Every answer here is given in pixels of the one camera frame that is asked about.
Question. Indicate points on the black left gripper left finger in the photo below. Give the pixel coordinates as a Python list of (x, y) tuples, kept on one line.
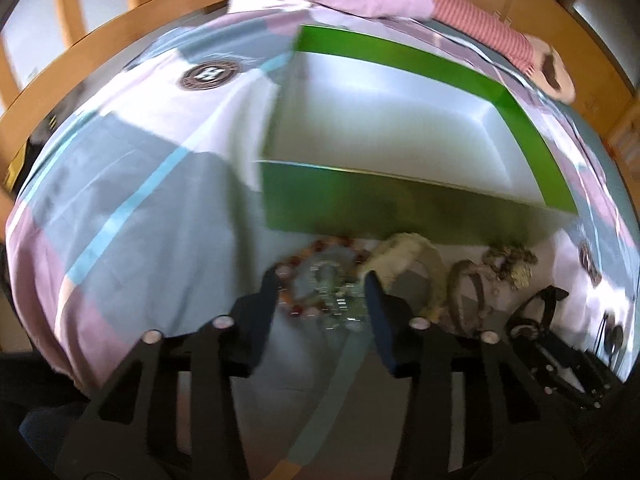
[(233, 343)]

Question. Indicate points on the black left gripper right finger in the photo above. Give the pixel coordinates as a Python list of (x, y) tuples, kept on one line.
[(406, 342)]

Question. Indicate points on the black wrist watch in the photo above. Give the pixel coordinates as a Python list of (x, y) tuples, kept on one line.
[(530, 319)]

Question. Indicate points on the brown bangle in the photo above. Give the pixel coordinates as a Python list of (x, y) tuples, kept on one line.
[(464, 323)]

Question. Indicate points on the cream fabric bangle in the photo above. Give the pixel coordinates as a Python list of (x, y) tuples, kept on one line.
[(398, 254)]

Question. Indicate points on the patchwork bed sheet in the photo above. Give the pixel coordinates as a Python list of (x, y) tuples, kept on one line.
[(142, 219)]

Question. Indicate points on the green cardboard box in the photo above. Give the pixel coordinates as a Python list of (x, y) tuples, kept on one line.
[(370, 137)]

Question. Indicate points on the striped plush toy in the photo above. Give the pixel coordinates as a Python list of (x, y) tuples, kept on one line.
[(532, 56)]

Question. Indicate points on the wooden wardrobe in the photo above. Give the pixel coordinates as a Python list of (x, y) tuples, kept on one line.
[(603, 94)]

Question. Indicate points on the wooden bed frame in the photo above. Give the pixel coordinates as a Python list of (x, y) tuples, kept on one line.
[(85, 52)]

